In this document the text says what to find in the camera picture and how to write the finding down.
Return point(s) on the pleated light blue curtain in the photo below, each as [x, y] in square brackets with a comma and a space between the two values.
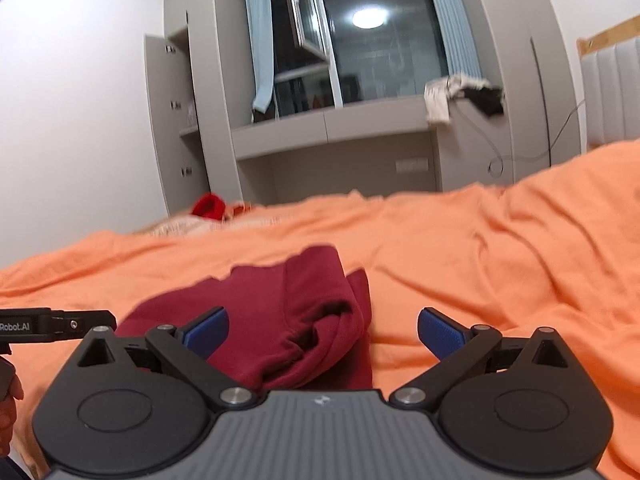
[452, 20]

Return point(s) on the white wall socket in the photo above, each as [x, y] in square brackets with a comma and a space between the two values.
[412, 165]

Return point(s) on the grey padded headboard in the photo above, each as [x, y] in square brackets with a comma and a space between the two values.
[612, 95]

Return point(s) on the grey cabinet with shelves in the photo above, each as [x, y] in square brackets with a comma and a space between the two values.
[220, 85]

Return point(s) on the grey window bench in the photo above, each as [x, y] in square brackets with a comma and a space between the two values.
[325, 132]

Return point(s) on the large glass window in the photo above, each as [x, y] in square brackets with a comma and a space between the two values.
[380, 50]

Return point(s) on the open window sash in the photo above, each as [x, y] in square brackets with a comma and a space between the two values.
[305, 10]

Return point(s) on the orange blanket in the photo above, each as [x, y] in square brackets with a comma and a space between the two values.
[475, 260]

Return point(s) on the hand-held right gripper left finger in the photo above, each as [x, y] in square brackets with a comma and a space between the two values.
[207, 334]

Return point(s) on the plain light blue curtain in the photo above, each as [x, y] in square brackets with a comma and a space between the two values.
[260, 40]

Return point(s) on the open grey cabinet door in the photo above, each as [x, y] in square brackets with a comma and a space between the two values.
[170, 125]

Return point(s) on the person's left hand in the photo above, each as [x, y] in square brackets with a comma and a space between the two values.
[7, 420]

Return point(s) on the black garment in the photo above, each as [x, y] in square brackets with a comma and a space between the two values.
[487, 100]

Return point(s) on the white garment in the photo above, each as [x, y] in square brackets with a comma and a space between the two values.
[437, 102]

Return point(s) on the pale pink cloth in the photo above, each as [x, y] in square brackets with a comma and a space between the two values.
[175, 227]

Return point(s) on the bright red cloth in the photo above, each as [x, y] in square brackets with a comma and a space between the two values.
[209, 206]

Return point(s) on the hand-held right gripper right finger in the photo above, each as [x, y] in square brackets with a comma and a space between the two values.
[440, 332]

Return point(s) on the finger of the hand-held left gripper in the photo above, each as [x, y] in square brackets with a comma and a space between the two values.
[90, 321]

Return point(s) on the wooden bed frame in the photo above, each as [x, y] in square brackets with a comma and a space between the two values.
[607, 35]

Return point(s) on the dark item on windowsill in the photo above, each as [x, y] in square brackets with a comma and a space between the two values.
[262, 114]

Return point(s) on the dark red sweater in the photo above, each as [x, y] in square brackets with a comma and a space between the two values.
[280, 320]

